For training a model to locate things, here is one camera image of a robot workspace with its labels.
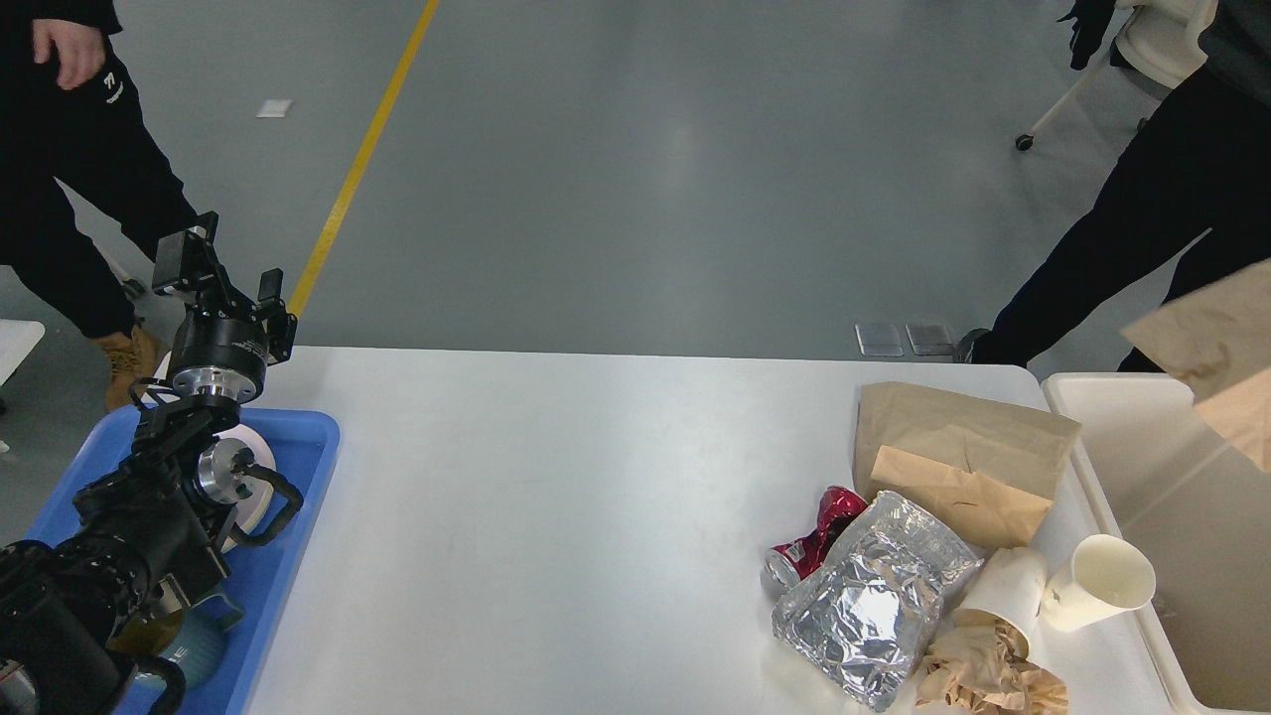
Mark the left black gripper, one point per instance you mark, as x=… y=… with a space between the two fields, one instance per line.
x=216 y=351

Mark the pink plate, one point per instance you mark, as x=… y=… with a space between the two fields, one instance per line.
x=251 y=511

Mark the dark green mug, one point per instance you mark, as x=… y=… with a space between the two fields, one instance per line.
x=194 y=639

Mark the white paper cup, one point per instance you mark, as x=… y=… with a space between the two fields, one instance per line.
x=1104 y=576

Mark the large brown paper bag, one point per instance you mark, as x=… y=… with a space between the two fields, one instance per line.
x=1216 y=341

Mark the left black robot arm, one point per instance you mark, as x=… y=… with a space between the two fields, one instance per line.
x=150 y=533

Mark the blue plastic tray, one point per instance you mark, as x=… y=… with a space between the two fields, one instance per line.
x=304 y=445

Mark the white side table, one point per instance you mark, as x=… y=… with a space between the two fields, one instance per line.
x=18 y=338

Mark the person in black left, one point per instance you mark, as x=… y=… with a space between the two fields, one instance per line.
x=72 y=121

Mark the crushed red soda can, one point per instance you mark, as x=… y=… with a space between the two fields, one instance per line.
x=789 y=563

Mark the crumpled aluminium foil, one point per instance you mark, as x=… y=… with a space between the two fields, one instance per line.
x=865 y=616

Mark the crumpled brown paper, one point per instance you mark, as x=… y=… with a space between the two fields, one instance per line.
x=983 y=669

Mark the white plastic bin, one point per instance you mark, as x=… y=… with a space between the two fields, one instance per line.
x=1158 y=476

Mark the white office chair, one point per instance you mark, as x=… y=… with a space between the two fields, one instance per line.
x=1158 y=40

